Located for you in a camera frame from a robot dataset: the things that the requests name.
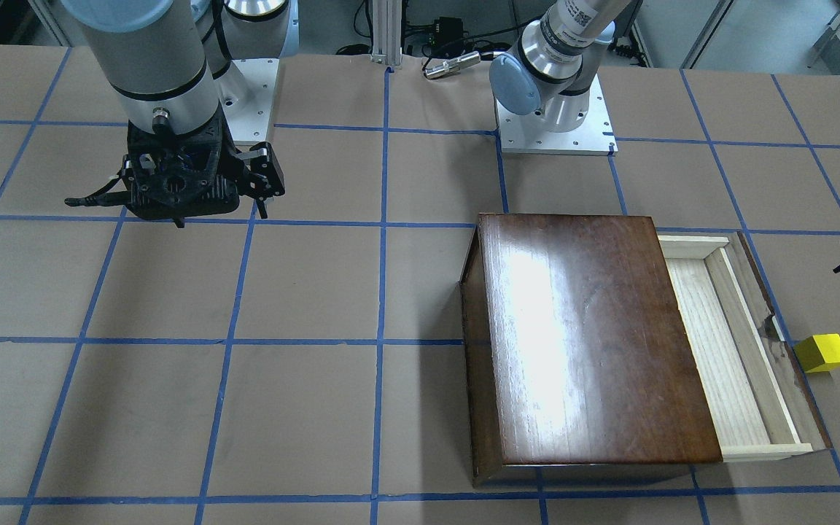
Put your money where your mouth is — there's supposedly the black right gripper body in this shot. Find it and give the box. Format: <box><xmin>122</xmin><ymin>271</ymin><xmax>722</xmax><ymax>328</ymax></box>
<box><xmin>220</xmin><ymin>141</ymin><xmax>286</xmax><ymax>201</ymax></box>

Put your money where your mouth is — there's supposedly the black power adapter box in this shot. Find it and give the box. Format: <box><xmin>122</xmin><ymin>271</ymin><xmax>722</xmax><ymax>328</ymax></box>
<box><xmin>426</xmin><ymin>16</ymin><xmax>464</xmax><ymax>50</ymax></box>

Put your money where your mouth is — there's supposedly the silver cylindrical connector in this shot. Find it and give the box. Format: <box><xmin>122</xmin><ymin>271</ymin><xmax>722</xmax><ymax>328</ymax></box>
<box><xmin>422</xmin><ymin>51</ymin><xmax>481</xmax><ymax>80</ymax></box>

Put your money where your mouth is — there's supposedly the aluminium frame post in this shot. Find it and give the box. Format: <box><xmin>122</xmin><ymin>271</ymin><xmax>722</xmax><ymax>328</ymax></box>
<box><xmin>370</xmin><ymin>0</ymin><xmax>403</xmax><ymax>70</ymax></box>

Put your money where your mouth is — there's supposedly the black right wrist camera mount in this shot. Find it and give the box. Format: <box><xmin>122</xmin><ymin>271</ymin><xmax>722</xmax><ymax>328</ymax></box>
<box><xmin>65</xmin><ymin>120</ymin><xmax>240</xmax><ymax>222</ymax></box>

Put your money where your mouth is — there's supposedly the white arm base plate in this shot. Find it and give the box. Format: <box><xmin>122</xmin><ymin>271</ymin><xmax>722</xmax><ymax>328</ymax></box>
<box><xmin>494</xmin><ymin>74</ymin><xmax>619</xmax><ymax>155</ymax></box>
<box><xmin>216</xmin><ymin>58</ymin><xmax>281</xmax><ymax>146</ymax></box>

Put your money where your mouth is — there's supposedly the light wood drawer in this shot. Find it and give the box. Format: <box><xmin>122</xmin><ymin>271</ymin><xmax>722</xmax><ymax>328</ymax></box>
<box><xmin>658</xmin><ymin>233</ymin><xmax>831</xmax><ymax>462</ymax></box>

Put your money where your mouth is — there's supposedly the dark wooden drawer cabinet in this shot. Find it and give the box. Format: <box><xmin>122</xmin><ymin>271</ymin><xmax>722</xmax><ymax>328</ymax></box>
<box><xmin>459</xmin><ymin>214</ymin><xmax>723</xmax><ymax>486</ymax></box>

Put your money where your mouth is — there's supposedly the yellow block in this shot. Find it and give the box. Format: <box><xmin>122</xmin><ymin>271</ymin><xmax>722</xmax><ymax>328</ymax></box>
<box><xmin>793</xmin><ymin>333</ymin><xmax>840</xmax><ymax>373</ymax></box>

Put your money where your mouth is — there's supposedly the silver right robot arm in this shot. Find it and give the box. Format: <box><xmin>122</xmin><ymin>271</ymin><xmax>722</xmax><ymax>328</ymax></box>
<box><xmin>63</xmin><ymin>1</ymin><xmax>299</xmax><ymax>228</ymax></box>

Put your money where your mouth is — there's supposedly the white drawer handle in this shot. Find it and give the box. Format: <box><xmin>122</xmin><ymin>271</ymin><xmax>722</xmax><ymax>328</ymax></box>
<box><xmin>767</xmin><ymin>314</ymin><xmax>793</xmax><ymax>346</ymax></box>

